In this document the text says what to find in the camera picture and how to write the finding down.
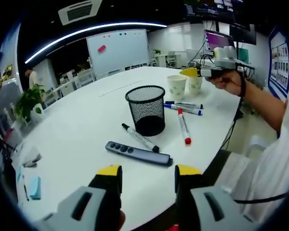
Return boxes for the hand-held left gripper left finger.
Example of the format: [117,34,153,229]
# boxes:
[39,164,123,231]

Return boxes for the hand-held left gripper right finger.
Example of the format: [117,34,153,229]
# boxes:
[174,164,258,231]

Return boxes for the white printed paper cup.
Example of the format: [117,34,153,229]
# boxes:
[167,74,187,101]
[187,76,204,84]
[186,78,204,95]

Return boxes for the black whiteboard marker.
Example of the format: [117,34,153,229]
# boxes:
[121,123,160,153]
[164,101,204,109]

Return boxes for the blue whiteboard marker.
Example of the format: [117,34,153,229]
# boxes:
[163,103,203,116]

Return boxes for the red whiteboard marker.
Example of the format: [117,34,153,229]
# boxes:
[177,108,193,146]

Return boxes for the black mesh pen holder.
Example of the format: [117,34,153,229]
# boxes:
[124,86,166,137]

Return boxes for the grey laser pointer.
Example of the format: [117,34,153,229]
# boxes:
[105,141,173,167]

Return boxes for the black pen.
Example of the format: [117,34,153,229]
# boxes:
[22,175,30,202]

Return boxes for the whiteboard on stand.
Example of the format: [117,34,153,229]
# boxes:
[86,28,150,77]

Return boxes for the person's right hand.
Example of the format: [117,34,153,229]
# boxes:
[210,70,247,97]

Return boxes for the person's left hand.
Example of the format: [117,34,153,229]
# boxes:
[118,209,127,231]

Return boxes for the green board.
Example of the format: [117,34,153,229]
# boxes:
[238,47,249,63]

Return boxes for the purple screen monitor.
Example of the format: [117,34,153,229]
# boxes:
[203,29,235,52]

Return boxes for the black monitor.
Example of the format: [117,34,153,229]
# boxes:
[229,23,257,45]

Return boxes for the blue sticky note pad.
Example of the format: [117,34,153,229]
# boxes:
[29,176,42,200]

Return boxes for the grey crumpled cloth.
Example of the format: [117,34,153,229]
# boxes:
[21,146,42,167]

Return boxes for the curved ceiling light strip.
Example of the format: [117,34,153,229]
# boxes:
[24,23,168,64]

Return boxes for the potted green plant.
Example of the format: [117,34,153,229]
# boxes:
[14,84,47,123]

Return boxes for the ceiling air conditioner vent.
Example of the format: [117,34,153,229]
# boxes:
[57,0,103,26]

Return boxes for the white cabinet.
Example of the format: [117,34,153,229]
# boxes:
[38,58,54,87]

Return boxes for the white display partition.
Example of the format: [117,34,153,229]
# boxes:
[0,23,22,94]

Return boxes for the black cable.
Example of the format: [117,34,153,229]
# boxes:
[232,192,287,205]
[234,61,256,98]

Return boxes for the dark wall screen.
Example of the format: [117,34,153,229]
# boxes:
[184,0,246,17]

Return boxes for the blue framed wall poster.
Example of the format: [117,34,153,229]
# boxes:
[267,28,289,99]

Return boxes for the hanging black cables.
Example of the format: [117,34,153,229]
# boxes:
[220,96,244,151]

